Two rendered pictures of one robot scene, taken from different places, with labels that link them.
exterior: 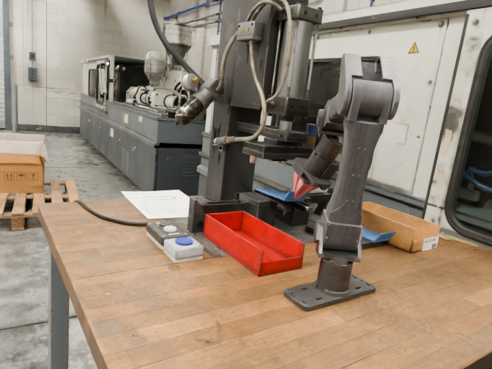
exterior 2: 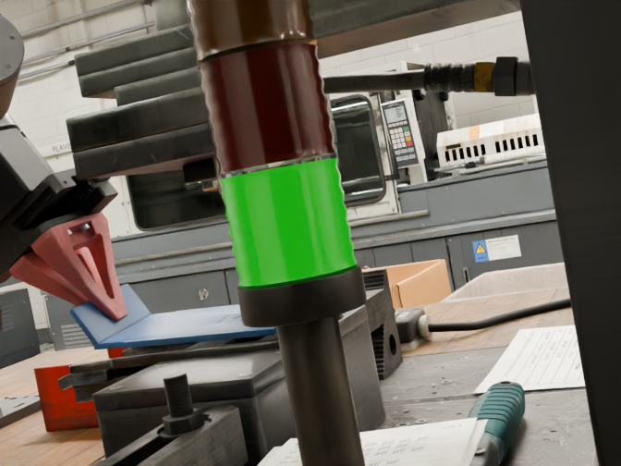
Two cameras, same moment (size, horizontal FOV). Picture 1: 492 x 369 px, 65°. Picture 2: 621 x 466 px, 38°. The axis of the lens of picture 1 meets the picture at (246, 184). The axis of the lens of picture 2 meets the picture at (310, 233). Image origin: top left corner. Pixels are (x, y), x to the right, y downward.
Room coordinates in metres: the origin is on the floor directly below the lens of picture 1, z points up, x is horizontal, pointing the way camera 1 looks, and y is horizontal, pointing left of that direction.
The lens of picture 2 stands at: (1.63, -0.36, 1.08)
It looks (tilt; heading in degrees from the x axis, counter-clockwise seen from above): 3 degrees down; 147
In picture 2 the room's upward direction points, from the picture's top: 11 degrees counter-clockwise
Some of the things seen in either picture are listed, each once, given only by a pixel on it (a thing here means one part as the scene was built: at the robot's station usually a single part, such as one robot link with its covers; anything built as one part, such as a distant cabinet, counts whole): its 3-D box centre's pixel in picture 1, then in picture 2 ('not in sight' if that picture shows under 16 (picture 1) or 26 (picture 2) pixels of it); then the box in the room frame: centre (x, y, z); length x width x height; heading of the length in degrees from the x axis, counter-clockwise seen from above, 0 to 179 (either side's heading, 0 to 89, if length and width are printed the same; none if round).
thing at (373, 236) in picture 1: (364, 228); not in sight; (1.06, -0.35, 0.93); 0.15 x 0.07 x 0.03; 37
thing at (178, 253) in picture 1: (182, 254); not in sight; (0.81, 0.12, 0.90); 0.07 x 0.07 x 0.06; 35
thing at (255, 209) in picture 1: (274, 210); (260, 415); (1.13, -0.09, 0.94); 0.20 x 0.10 x 0.07; 125
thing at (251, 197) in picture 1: (275, 197); (248, 350); (1.13, -0.09, 0.98); 0.20 x 0.10 x 0.01; 125
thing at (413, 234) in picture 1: (388, 225); not in sight; (1.13, -0.45, 0.93); 0.25 x 0.13 x 0.08; 35
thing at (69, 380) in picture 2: (301, 204); (114, 374); (1.07, -0.16, 0.98); 0.07 x 0.02 x 0.01; 35
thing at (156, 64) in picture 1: (171, 64); not in sight; (5.38, 1.18, 1.60); 2.54 x 0.84 x 1.26; 32
